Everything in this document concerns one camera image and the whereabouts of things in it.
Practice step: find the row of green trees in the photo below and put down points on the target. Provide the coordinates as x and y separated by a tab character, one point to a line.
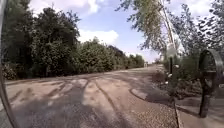
56	46

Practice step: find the roadside bushes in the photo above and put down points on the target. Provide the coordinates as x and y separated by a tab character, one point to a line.
186	73

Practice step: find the dark round metal post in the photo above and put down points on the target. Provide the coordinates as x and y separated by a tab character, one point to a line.
206	83

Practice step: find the birch tree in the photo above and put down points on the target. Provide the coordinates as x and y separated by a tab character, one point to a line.
166	23

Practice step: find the grey paved side path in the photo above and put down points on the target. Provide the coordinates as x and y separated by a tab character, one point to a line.
196	116

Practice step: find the grey asphalt road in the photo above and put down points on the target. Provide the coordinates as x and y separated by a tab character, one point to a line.
100	100

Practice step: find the pale sign on pole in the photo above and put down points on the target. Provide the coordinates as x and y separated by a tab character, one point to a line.
171	53

